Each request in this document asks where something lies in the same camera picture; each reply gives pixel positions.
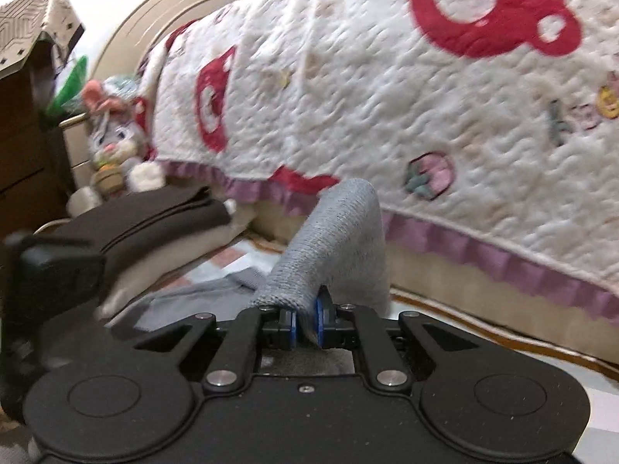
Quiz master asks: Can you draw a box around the patterned cloth cover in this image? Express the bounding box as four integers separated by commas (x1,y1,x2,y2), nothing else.
0,0,85,78

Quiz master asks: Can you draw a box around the dark brown folded garment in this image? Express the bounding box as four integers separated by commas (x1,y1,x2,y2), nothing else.
68,184,233,271

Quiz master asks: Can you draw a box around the black and white pillow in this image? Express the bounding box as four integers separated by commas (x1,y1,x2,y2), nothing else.
97,200,262,315

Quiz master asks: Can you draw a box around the beige round headboard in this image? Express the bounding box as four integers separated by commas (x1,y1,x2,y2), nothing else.
89,0,286,88

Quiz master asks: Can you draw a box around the green plastic item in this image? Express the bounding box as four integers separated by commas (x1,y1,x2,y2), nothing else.
46,55,90,117

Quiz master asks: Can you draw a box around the white quilt with red bears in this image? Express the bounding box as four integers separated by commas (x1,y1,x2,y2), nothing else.
135,0,619,320

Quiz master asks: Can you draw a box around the beige bed base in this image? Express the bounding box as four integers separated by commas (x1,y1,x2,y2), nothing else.
242,198,619,363

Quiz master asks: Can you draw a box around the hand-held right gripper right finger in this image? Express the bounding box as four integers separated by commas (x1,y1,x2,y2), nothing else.
314,287,477,392

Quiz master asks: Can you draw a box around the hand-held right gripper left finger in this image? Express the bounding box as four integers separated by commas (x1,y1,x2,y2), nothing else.
133,307,297,394

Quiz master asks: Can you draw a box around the dark wooden cabinet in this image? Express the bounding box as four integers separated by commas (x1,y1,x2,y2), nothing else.
0,39,73,242

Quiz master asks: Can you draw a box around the grey knit sweater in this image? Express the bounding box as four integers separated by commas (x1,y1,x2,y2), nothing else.
104,179,392,378

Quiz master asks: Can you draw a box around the grey plush rabbit toy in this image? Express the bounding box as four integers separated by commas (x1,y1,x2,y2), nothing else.
65,75,168,218

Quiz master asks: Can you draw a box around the beige nightstand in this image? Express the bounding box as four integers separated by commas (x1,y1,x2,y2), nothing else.
58,111,104,194

